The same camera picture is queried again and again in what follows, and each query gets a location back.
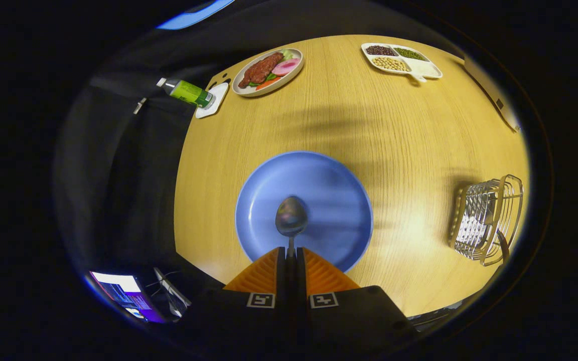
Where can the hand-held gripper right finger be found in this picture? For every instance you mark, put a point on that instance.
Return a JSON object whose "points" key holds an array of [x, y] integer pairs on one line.
{"points": [[301, 281]]}

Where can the white divided dish of beans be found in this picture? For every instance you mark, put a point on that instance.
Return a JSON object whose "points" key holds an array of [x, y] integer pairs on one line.
{"points": [[427, 70]]}

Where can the white toaster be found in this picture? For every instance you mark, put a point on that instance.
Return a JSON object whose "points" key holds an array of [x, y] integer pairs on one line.
{"points": [[494, 98]]}

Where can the white square coaster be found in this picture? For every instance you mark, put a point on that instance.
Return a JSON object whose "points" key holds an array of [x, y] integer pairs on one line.
{"points": [[217, 104]]}

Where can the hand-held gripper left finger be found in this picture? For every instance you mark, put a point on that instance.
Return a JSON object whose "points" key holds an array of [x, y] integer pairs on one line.
{"points": [[282, 281]]}

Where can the green label plastic bottle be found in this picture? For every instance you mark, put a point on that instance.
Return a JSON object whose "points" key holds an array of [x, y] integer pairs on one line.
{"points": [[188, 93]]}

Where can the white clothes peg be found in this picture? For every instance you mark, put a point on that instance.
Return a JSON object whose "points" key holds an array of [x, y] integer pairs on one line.
{"points": [[140, 105]]}

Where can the lit computer screen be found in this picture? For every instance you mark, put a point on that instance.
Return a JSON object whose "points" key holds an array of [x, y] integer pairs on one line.
{"points": [[123, 296]]}

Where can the plate of meat and vegetables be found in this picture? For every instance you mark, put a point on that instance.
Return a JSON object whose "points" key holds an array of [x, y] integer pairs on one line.
{"points": [[264, 70]]}

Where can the blue round plate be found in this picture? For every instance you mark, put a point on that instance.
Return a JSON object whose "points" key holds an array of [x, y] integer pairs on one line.
{"points": [[329, 200]]}

